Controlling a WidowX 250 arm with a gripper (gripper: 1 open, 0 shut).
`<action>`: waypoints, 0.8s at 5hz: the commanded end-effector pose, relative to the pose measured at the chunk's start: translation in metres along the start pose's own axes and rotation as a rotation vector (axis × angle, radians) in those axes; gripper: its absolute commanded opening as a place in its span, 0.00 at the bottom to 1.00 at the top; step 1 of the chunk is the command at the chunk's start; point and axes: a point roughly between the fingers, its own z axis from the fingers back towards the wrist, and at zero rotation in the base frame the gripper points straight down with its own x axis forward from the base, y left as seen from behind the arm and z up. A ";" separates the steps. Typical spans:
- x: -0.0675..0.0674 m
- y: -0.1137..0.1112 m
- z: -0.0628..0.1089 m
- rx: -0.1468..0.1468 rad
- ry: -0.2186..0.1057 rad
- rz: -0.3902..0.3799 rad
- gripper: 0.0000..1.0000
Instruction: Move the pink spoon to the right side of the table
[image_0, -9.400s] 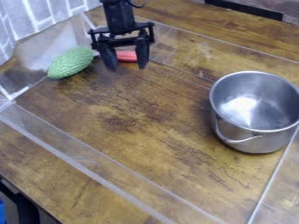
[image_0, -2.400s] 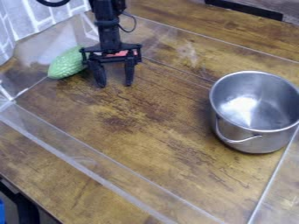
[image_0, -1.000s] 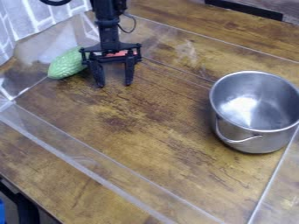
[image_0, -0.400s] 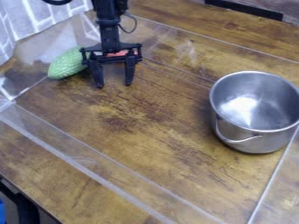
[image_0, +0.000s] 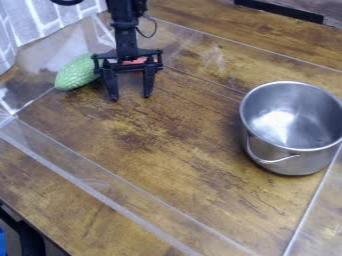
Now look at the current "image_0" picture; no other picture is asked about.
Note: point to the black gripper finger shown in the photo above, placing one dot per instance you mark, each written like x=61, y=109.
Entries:
x=109, y=78
x=148, y=79

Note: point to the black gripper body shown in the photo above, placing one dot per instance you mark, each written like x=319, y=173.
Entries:
x=125, y=52

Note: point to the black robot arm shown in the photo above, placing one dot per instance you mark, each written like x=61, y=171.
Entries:
x=125, y=12

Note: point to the pink spoon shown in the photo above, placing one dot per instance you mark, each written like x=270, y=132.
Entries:
x=137, y=61

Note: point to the green bitter gourd toy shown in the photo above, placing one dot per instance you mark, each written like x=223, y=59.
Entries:
x=76, y=74

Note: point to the white checkered curtain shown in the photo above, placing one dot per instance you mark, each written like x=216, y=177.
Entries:
x=28, y=20

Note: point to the clear acrylic tray barrier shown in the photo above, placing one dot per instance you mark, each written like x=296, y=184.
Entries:
x=143, y=176

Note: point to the silver metal pot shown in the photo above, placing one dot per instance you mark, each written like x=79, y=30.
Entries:
x=291, y=127

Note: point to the black bar at table back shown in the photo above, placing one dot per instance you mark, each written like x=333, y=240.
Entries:
x=280, y=10

